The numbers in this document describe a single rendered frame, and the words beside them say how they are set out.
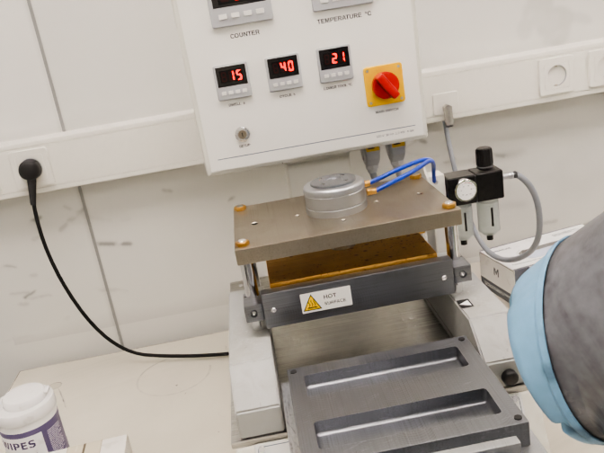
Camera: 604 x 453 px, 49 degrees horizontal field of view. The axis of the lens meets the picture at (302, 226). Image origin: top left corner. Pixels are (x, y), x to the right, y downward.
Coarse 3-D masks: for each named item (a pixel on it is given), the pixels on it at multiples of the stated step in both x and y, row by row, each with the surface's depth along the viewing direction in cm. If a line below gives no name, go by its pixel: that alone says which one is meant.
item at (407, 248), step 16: (384, 240) 87; (400, 240) 86; (416, 240) 85; (304, 256) 86; (320, 256) 85; (336, 256) 84; (352, 256) 83; (368, 256) 82; (384, 256) 81; (400, 256) 81; (416, 256) 80; (432, 256) 80; (272, 272) 82; (288, 272) 81; (304, 272) 80; (320, 272) 80; (336, 272) 79; (352, 272) 80
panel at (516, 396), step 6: (516, 396) 73; (516, 402) 73; (522, 402) 73; (522, 408) 73; (288, 438) 72; (258, 444) 72; (264, 444) 72; (270, 444) 72; (276, 444) 72; (282, 444) 72; (288, 444) 72; (258, 450) 72; (264, 450) 72; (270, 450) 72; (276, 450) 72; (282, 450) 72; (288, 450) 72
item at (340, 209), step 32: (416, 160) 89; (320, 192) 82; (352, 192) 82; (384, 192) 89; (416, 192) 87; (256, 224) 85; (288, 224) 83; (320, 224) 81; (352, 224) 79; (384, 224) 78; (416, 224) 78; (448, 224) 78; (256, 256) 77; (288, 256) 78
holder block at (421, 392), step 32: (384, 352) 72; (416, 352) 71; (448, 352) 71; (320, 384) 71; (352, 384) 70; (384, 384) 66; (416, 384) 66; (448, 384) 65; (480, 384) 64; (320, 416) 63; (352, 416) 63; (384, 416) 63; (416, 416) 63; (448, 416) 62; (480, 416) 62; (512, 416) 59; (320, 448) 61; (352, 448) 58; (384, 448) 57; (416, 448) 57; (448, 448) 57
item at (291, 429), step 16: (288, 384) 74; (288, 400) 71; (288, 416) 68; (288, 432) 66; (464, 448) 53; (480, 448) 53; (496, 448) 53; (512, 448) 53; (528, 448) 58; (544, 448) 58
